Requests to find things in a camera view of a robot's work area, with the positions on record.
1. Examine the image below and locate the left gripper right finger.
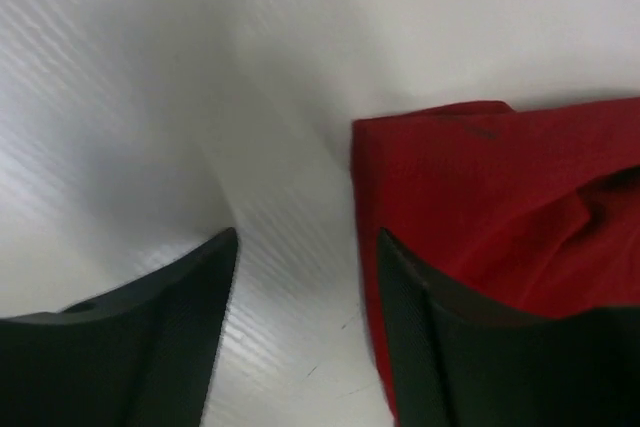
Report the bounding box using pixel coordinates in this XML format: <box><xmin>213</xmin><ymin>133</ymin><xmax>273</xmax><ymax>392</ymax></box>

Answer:
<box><xmin>377</xmin><ymin>230</ymin><xmax>639</xmax><ymax>426</ymax></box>

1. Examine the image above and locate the dark red t-shirt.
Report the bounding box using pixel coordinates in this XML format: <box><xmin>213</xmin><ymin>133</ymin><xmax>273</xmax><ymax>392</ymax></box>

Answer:
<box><xmin>351</xmin><ymin>98</ymin><xmax>639</xmax><ymax>426</ymax></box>

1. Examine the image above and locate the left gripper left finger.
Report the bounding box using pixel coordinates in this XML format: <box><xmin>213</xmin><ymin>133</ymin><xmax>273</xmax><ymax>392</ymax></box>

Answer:
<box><xmin>1</xmin><ymin>228</ymin><xmax>238</xmax><ymax>427</ymax></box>

